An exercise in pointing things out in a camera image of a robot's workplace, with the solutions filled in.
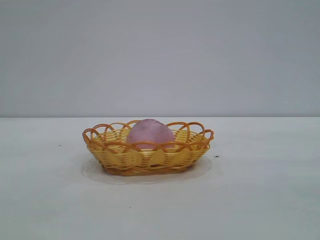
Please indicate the yellow woven plastic basket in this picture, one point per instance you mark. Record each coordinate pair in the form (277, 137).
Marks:
(150, 160)

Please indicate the pink soft peach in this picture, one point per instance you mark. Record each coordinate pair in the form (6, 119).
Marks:
(150, 135)

